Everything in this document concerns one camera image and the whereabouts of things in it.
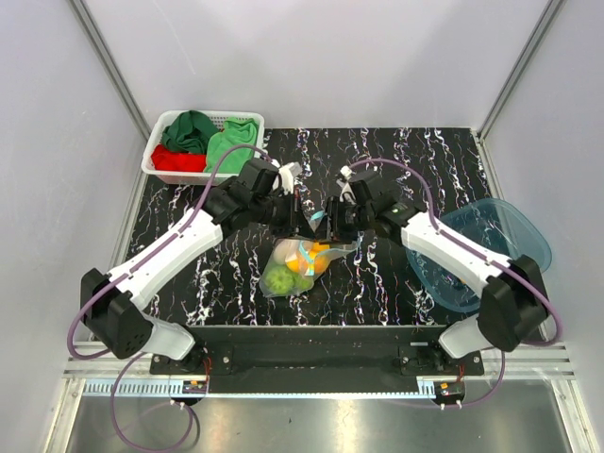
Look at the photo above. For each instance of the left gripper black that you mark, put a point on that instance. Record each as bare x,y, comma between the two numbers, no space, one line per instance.
293,226

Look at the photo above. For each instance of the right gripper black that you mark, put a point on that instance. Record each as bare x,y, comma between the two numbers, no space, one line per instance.
330,224

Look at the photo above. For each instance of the clear zip top bag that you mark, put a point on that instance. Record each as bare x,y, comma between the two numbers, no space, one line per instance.
336,251

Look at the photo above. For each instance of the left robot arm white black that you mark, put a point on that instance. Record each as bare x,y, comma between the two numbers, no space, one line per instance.
112,305

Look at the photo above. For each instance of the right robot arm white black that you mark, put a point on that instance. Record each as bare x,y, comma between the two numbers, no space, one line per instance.
511,291

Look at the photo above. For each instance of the beige fake egg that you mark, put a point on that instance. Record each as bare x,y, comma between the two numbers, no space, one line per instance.
285,251

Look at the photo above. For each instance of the yellow fake lemon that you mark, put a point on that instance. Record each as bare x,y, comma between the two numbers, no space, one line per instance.
310,262

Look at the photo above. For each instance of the green fake vegetable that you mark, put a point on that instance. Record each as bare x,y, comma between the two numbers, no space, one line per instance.
281,281

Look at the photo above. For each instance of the light green cloth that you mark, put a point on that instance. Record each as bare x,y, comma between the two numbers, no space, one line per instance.
235,131

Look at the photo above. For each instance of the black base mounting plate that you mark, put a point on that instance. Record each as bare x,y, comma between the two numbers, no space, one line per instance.
320,361

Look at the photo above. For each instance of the teal plastic container lid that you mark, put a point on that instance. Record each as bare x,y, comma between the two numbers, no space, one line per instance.
440,284

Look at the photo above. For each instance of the white plastic basket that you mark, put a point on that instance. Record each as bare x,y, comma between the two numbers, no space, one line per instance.
217,117

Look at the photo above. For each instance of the dark green cloth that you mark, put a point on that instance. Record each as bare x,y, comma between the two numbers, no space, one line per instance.
189,133

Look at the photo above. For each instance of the red cloth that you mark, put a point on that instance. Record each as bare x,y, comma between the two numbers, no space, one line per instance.
165,160

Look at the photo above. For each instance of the teal plastic container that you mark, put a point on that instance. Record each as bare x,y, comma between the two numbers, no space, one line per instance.
499,226

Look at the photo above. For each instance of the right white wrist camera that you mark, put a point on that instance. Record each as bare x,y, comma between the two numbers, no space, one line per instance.
343,180

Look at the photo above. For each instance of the aluminium frame rail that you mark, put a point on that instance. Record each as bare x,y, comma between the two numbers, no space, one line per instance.
526,401

